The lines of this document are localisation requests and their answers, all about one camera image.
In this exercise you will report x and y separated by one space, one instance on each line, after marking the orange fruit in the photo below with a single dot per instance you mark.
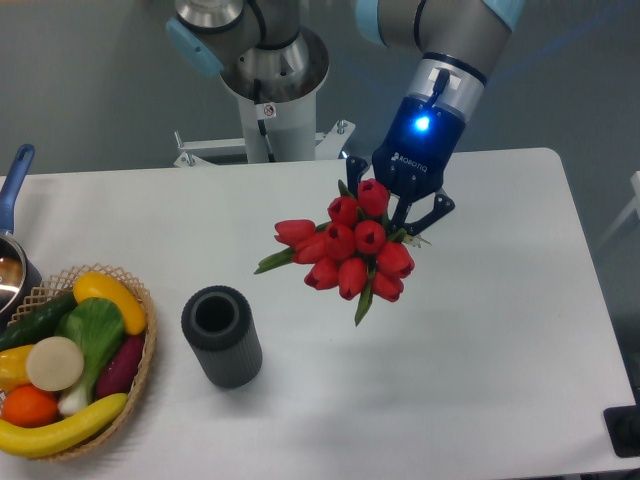
29 407

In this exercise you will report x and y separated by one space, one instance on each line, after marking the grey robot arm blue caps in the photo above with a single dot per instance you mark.
274 66

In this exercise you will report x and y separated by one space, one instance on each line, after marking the yellow banana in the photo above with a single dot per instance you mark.
57 437

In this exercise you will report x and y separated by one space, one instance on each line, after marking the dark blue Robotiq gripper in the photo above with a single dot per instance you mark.
410 163

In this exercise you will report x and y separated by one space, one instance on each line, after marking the blue handled saucepan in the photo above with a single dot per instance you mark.
18 275

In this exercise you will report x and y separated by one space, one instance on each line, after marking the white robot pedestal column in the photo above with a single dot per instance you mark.
280 132

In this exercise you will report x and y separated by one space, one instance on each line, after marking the yellow squash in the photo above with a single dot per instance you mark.
98 285

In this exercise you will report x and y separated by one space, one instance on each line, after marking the black device at table edge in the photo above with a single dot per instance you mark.
623 428

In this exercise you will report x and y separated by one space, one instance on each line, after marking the dark green cucumber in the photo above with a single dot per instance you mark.
38 324

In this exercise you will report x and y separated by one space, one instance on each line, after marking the white furniture piece right edge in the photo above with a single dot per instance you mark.
626 220

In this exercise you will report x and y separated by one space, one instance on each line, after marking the red tulip bouquet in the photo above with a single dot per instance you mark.
357 251

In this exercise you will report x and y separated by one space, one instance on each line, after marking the beige round disc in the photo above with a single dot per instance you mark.
54 364

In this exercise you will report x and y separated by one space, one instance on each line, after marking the yellow bell pepper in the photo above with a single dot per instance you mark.
13 367

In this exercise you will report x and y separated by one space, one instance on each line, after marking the woven wicker basket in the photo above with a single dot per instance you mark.
62 283

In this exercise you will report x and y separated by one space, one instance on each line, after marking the purple sweet potato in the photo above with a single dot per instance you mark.
119 374

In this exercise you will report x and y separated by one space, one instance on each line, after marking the green bok choy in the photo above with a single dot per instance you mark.
96 326

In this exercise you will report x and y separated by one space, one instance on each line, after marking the dark grey ribbed vase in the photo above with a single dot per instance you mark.
218 324

